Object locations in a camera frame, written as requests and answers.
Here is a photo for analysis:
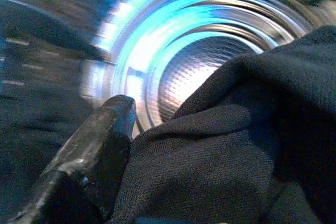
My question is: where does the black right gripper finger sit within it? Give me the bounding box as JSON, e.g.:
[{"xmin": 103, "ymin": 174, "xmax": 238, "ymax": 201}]
[{"xmin": 7, "ymin": 94, "xmax": 138, "ymax": 224}]

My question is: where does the long black garment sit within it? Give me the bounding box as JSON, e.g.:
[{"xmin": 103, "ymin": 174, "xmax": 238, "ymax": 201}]
[{"xmin": 110, "ymin": 24, "xmax": 336, "ymax": 224}]

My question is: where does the white tumble dryer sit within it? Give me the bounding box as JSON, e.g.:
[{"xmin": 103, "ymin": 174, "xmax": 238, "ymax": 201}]
[{"xmin": 0, "ymin": 0, "xmax": 336, "ymax": 224}]

